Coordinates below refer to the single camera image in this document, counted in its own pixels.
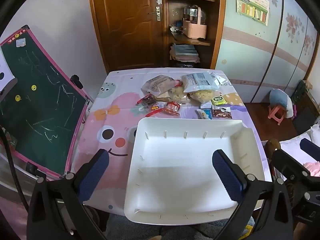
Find cartoon printed tablecloth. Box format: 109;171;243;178
71;67;273;214

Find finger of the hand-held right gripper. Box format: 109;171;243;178
271;149;320;195
299;138;320;162

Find white plastic tray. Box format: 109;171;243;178
124;117;266;225

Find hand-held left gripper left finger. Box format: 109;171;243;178
26;149;110;240

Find blue white plush cushion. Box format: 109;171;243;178
269;89;294;119

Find brown round wooden knob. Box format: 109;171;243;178
265;139;281;159

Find small toys pile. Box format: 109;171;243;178
169;21;184;34

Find pink storage basket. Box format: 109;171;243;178
182;5;208;40

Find silver door lock handle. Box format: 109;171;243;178
148;0;162;22

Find stack of folded cloths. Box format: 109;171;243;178
169;44;201;63

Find silver white snack packet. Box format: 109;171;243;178
210;72;227;85

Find wooden corner shelf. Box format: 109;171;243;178
162;0;227;69

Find wall poster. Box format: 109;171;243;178
235;0;270;26

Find pink plastic stool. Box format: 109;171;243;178
268;105;287;126

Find clear yellow cracker packet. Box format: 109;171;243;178
189;90;215;103
167;86;192;104

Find large blue white snack bag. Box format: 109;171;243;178
181;72;220;93

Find black chalkboard clamp knob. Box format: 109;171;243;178
70;74;83;88

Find pink framed green chalkboard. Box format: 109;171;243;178
0;25;90;180

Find white pillow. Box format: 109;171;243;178
310;124;320;145

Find clear bag brown bread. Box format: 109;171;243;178
141;75;177;96

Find black cable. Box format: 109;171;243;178
0;127;29;213

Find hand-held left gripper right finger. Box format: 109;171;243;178
212;149;293;240

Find brown snack packet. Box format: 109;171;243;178
212;106;233;119

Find green snack packet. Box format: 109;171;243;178
210;96;227;106

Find flower printed wardrobe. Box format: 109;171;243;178
215;0;320;103

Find brown wooden door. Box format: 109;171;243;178
87;0;168;72

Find pink cloth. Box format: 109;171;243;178
304;162;320;177

